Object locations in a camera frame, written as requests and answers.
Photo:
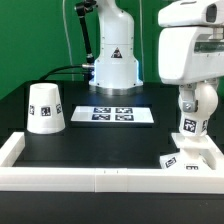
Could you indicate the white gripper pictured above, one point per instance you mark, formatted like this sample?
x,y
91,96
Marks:
x,y
191,46

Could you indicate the white lamp bulb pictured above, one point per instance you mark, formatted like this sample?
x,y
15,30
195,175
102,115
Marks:
x,y
195,124

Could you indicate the white lamp base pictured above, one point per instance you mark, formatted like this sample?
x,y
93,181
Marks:
x,y
189,156

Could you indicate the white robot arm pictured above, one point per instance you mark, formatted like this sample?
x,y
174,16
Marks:
x,y
116,68

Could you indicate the white marker plate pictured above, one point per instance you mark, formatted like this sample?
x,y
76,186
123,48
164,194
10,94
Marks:
x,y
112,114

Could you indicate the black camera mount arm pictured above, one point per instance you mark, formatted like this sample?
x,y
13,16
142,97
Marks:
x,y
82,8

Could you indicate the white U-shaped fence frame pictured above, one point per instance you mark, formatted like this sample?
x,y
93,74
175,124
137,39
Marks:
x,y
171,180

